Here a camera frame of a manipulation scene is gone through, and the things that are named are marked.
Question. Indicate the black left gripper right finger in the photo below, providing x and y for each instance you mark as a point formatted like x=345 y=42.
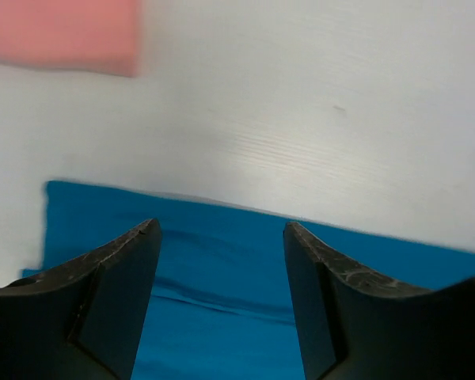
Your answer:
x=356 y=323

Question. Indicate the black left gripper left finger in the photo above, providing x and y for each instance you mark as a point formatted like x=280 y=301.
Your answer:
x=82 y=319

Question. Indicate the blue t shirt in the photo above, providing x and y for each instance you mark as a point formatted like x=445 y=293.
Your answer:
x=221 y=305

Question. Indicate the folded salmon t shirt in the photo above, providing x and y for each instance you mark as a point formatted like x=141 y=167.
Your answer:
x=96 y=36

